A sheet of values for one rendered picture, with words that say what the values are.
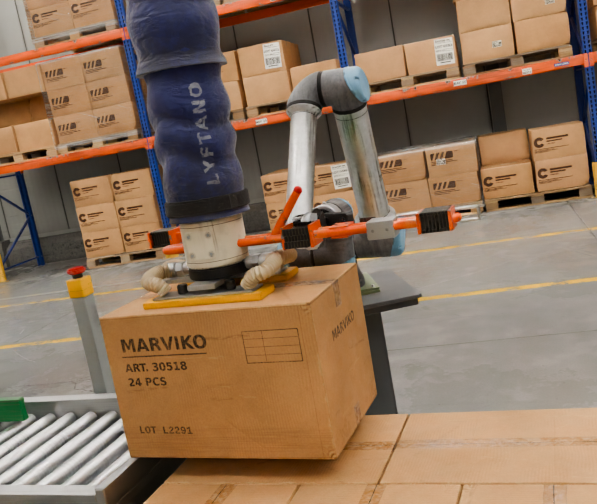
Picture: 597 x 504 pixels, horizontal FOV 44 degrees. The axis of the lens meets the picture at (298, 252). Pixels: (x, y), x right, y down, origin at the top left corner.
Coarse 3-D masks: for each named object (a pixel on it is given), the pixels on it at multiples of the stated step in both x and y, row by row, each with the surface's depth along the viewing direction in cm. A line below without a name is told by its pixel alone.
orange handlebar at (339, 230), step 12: (456, 216) 174; (324, 228) 189; (336, 228) 184; (348, 228) 183; (360, 228) 181; (396, 228) 179; (408, 228) 178; (240, 240) 193; (252, 240) 192; (264, 240) 191; (276, 240) 189; (168, 252) 201; (180, 252) 200
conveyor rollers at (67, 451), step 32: (32, 416) 271; (64, 416) 263; (96, 416) 262; (0, 448) 244; (32, 448) 243; (64, 448) 233; (96, 448) 232; (0, 480) 218; (32, 480) 217; (64, 480) 217; (96, 480) 205
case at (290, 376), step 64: (128, 320) 191; (192, 320) 184; (256, 320) 178; (320, 320) 177; (128, 384) 196; (192, 384) 188; (256, 384) 182; (320, 384) 176; (128, 448) 200; (192, 448) 193; (256, 448) 186; (320, 448) 180
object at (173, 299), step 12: (180, 288) 193; (216, 288) 194; (228, 288) 188; (240, 288) 188; (252, 288) 186; (264, 288) 186; (156, 300) 194; (168, 300) 191; (180, 300) 190; (192, 300) 188; (204, 300) 187; (216, 300) 186; (228, 300) 185; (240, 300) 184; (252, 300) 183
